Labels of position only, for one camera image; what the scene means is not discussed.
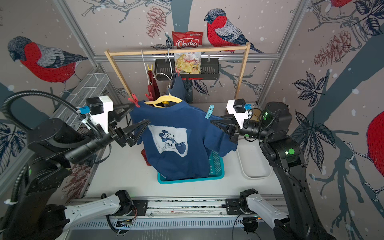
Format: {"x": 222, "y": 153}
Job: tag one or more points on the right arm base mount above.
{"x": 234, "y": 207}

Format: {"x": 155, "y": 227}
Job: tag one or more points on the teal plastic basket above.
{"x": 217, "y": 172}

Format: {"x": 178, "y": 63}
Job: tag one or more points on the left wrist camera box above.
{"x": 98, "y": 108}

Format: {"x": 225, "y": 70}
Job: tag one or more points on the yellow plastic hanger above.
{"x": 164, "y": 99}

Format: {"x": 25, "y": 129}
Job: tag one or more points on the red Chuba snack bag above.
{"x": 187, "y": 40}

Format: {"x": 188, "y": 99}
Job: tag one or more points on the slate blue t-shirt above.
{"x": 177, "y": 89}

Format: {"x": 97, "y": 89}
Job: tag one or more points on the white plastic tray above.
{"x": 253, "y": 163}

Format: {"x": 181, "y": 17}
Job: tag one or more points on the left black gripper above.
{"x": 120, "y": 136}

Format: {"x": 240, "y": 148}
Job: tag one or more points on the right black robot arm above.
{"x": 285, "y": 156}

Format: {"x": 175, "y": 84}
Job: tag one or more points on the navy printed t-shirt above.
{"x": 179, "y": 140}

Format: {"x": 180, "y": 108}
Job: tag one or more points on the pink clothespin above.
{"x": 149, "y": 96}

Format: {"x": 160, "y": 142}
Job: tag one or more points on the black wall basket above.
{"x": 209, "y": 70}

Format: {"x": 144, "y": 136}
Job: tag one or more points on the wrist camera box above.
{"x": 239, "y": 109}
{"x": 98, "y": 108}

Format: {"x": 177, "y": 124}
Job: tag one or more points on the light blue clothespin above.
{"x": 209, "y": 112}

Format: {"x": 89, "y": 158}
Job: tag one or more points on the yellow chips bag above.
{"x": 188, "y": 63}

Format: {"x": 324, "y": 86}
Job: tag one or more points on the red clothespin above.
{"x": 134, "y": 100}

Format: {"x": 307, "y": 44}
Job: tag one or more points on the dark red t-shirt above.
{"x": 153, "y": 87}

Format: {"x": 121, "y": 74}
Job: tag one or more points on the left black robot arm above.
{"x": 56, "y": 146}

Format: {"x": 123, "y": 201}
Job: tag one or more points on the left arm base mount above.
{"x": 135, "y": 208}

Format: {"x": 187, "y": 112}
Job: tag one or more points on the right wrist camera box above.
{"x": 239, "y": 109}

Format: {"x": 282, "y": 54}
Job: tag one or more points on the white wire hanger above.
{"x": 146, "y": 70}
{"x": 170, "y": 67}

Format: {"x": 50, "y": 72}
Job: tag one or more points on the white wire shelf basket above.
{"x": 91, "y": 86}

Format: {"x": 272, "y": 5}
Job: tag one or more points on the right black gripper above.
{"x": 233, "y": 126}

